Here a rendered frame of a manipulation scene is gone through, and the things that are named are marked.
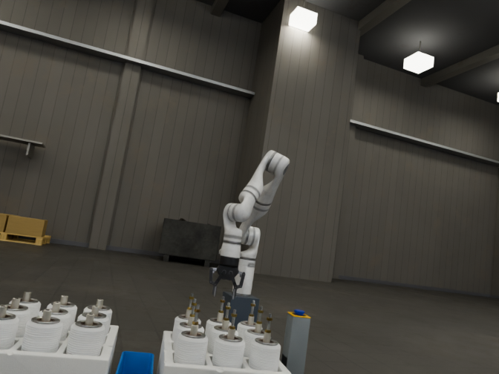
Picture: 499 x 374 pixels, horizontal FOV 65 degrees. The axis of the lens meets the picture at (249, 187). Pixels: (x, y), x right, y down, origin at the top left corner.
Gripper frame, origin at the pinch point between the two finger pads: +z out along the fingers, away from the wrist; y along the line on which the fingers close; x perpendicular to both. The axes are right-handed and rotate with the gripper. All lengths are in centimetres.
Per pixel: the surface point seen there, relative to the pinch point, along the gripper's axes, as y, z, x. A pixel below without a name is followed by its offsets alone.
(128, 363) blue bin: -29.5, 26.8, -7.4
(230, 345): 4.2, 10.6, -28.2
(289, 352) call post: 26.6, 16.6, -3.4
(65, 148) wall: -328, -135, 571
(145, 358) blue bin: -23.9, 24.6, -6.3
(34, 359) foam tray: -47, 18, -41
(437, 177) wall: 506, -247, 841
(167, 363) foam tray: -13.2, 16.8, -32.5
